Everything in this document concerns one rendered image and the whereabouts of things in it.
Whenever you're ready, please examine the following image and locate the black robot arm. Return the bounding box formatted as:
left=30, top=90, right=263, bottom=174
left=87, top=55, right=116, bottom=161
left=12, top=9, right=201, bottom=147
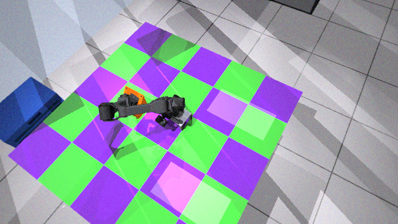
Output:
left=98, top=93, right=185, bottom=122

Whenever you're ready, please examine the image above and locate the white rail plate with square holes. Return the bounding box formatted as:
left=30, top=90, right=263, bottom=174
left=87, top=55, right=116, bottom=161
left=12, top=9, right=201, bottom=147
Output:
left=170, top=109, right=192, bottom=131

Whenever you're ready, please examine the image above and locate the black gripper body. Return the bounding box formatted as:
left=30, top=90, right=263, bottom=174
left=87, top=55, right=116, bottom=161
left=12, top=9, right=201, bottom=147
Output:
left=155, top=95, right=181, bottom=127

